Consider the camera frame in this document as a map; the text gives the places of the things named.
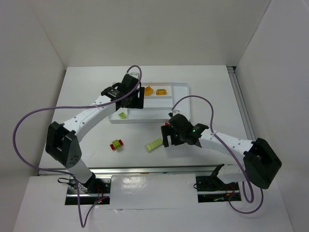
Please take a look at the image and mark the small light green lego brick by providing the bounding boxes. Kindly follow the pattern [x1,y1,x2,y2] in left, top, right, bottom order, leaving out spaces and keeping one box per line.
[119,112,127,119]

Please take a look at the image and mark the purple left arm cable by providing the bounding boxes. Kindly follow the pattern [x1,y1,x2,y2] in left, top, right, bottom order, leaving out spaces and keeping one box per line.
[12,64,142,228]

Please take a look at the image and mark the aluminium rail right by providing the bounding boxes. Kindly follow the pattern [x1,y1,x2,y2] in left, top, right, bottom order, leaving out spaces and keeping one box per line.
[226,66,257,156]

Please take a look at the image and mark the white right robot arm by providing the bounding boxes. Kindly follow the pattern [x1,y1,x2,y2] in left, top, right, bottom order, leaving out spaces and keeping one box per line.
[161,114,282,189]

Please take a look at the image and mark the orange yellow lego piece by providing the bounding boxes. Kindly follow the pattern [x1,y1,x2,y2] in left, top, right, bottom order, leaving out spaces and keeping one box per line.
[144,86,154,96]

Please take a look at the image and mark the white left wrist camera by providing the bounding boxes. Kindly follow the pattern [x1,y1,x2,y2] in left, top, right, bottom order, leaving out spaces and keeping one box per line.
[127,72,140,79]

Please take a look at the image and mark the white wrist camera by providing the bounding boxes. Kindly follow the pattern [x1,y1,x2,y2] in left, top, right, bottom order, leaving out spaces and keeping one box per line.
[127,72,140,79]
[168,110,180,118]

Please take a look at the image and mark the red green lego cluster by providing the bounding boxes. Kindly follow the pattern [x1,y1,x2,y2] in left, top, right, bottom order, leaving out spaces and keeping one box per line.
[110,140,124,151]

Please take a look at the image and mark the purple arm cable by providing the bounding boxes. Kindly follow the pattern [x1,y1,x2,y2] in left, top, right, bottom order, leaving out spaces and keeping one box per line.
[171,95,264,214]
[12,64,142,228]

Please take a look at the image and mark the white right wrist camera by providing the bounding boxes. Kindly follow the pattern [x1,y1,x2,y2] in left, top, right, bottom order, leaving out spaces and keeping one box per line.
[168,110,180,118]

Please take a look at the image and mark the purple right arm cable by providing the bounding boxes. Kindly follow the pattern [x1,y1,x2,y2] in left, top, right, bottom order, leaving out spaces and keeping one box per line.
[171,95,264,214]

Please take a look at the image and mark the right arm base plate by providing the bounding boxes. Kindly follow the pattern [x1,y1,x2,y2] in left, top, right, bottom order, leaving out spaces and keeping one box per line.
[193,176,241,203]

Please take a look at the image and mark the orange printed lego brick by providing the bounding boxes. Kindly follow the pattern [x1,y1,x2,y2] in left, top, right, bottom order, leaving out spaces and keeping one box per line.
[156,89,167,96]

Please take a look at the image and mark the long light green lego brick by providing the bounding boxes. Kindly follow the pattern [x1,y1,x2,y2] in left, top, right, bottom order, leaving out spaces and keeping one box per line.
[145,138,163,152]

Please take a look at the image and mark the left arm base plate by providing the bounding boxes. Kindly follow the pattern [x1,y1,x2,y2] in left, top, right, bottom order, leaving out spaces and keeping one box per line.
[58,176,112,205]

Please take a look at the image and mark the white divided sorting tray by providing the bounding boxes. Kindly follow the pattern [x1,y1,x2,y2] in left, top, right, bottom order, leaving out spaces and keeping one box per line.
[108,82,191,124]

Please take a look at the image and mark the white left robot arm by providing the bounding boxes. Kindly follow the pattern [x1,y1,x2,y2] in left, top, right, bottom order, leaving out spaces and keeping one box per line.
[45,73,144,192]

